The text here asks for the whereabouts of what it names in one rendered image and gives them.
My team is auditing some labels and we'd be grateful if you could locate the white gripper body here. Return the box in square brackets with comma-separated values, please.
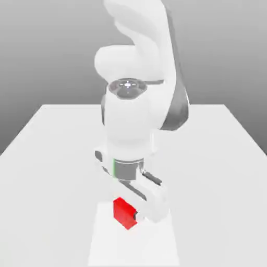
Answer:
[97, 163, 171, 224]

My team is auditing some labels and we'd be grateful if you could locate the small red cube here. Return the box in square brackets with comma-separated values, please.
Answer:
[113, 197, 138, 230]

